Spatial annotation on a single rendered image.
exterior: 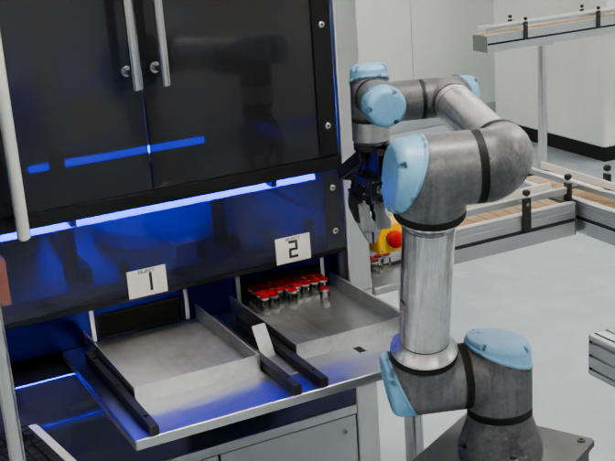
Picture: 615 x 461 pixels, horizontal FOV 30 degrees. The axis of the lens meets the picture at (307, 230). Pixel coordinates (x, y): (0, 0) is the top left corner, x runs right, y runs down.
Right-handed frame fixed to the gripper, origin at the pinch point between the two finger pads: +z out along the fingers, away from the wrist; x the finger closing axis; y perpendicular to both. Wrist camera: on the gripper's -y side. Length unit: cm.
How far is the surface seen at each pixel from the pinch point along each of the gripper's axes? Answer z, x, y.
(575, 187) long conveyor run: 13, 85, -38
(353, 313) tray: 21.6, 2.1, -12.7
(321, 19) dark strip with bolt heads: -41.1, 4.2, -24.4
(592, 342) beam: 57, 87, -32
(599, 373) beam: 65, 87, -29
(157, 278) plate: 8.0, -38.0, -23.8
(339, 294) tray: 21.6, 5.4, -24.9
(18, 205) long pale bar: -15, -66, -17
